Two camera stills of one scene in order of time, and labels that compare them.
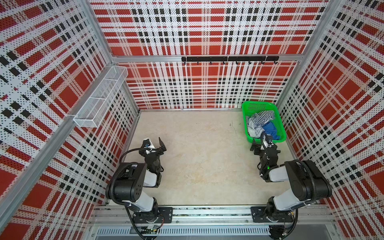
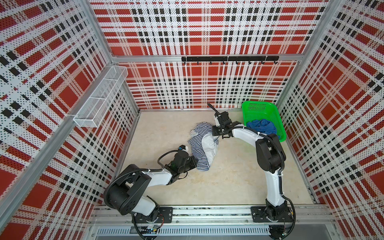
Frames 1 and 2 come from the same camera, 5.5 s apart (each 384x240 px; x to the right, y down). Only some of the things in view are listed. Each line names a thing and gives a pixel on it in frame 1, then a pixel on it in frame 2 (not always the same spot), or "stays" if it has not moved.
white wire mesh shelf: (92, 114) stays
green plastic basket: (249, 107) stays
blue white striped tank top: (259, 118) -> (204, 143)
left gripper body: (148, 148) -> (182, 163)
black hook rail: (231, 58) stays
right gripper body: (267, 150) -> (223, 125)
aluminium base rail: (212, 221) stays
